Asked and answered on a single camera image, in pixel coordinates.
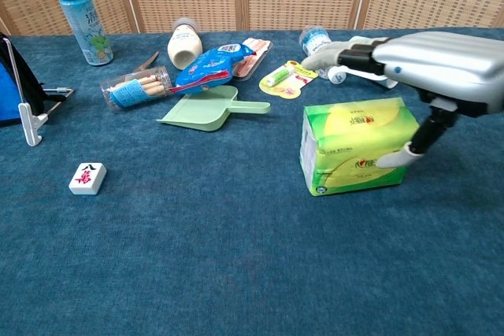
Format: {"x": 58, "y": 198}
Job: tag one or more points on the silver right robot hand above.
{"x": 441, "y": 64}

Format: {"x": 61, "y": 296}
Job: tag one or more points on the green yellow tissue pack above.
{"x": 346, "y": 139}

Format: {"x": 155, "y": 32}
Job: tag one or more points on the clear water bottle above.
{"x": 315, "y": 39}

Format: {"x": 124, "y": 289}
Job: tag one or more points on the lip balm blister pack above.
{"x": 285, "y": 82}

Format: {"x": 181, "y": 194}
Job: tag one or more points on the pink sausage package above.
{"x": 256, "y": 56}

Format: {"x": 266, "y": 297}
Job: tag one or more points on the blue snack bag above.
{"x": 208, "y": 68}

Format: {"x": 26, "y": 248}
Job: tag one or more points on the green plastic dustpan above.
{"x": 201, "y": 113}

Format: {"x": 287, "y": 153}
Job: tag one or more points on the cream squeeze bottle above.
{"x": 184, "y": 46}

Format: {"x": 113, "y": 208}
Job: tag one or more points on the blue felt table cover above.
{"x": 220, "y": 241}

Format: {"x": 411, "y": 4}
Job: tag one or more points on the clear tube of biscuit sticks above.
{"x": 134, "y": 90}

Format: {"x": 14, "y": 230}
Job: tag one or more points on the light blue drink can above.
{"x": 86, "y": 25}

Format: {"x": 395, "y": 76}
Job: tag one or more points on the white mahjong tile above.
{"x": 87, "y": 179}

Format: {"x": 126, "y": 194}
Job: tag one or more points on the white metal rack stand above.
{"x": 29, "y": 123}

